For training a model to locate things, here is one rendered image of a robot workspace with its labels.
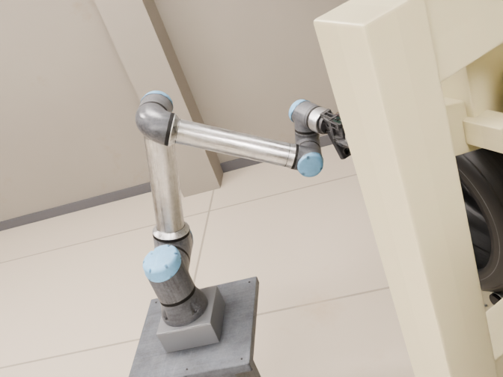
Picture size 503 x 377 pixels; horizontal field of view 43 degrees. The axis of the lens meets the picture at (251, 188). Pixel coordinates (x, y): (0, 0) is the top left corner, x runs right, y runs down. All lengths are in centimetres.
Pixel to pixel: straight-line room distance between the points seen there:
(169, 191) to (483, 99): 151
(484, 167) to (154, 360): 155
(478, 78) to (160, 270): 155
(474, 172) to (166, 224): 131
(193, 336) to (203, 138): 80
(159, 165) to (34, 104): 283
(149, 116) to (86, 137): 294
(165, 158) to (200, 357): 77
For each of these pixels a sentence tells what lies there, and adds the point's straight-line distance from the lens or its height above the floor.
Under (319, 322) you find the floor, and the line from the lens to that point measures 334.
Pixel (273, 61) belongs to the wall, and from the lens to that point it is 460.
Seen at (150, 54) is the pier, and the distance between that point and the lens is 443.
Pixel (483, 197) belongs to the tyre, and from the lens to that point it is 162.
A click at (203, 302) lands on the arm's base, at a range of 253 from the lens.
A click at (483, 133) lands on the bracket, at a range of 114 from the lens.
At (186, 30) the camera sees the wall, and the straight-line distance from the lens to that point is 459.
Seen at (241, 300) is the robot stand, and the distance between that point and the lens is 267.
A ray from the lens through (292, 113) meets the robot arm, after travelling 231.
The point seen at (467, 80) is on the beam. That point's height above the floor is 176.
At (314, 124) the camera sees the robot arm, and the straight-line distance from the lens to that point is 222.
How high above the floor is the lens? 223
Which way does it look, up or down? 29 degrees down
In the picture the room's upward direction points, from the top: 21 degrees counter-clockwise
